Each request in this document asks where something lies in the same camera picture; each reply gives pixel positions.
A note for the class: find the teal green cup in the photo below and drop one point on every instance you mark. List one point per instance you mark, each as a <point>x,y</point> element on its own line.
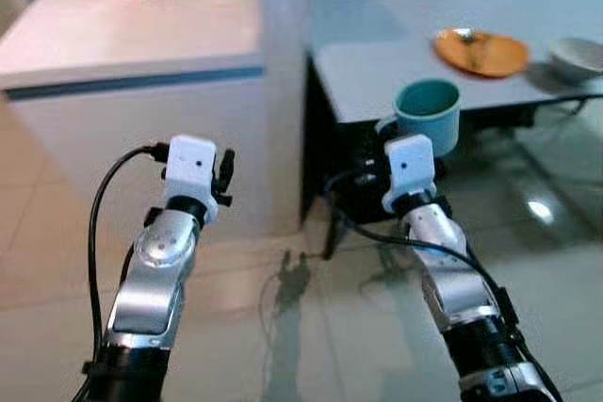
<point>429,120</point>

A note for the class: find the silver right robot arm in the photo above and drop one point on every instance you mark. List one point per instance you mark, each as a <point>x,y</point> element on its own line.
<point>457,280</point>

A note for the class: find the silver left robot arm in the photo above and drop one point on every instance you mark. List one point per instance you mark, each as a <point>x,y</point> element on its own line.
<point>155,270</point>

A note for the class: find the black table leg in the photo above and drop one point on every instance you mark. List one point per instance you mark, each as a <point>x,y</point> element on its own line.
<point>318,157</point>

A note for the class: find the orange oval plate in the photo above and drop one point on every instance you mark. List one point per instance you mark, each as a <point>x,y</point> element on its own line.
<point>499,56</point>

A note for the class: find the metal spoon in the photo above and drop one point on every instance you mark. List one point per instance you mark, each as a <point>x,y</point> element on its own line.
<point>471,44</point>

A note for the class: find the white kitchen counter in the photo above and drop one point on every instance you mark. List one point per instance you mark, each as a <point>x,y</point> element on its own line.
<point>122,44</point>

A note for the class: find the white bowl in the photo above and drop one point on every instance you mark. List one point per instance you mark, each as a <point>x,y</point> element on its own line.
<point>577,58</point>

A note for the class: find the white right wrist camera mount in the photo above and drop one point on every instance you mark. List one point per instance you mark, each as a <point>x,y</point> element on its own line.
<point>407,171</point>

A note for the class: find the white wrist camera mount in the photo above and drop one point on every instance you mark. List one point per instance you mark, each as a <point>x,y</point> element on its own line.
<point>191,171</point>
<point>407,171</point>

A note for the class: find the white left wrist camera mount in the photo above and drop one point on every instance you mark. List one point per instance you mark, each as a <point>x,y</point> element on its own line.
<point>191,171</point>

